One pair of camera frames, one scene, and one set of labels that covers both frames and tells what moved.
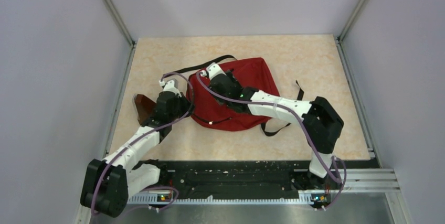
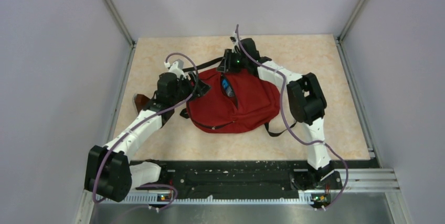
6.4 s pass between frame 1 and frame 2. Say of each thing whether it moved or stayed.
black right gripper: moved
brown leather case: stayed
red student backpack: stayed
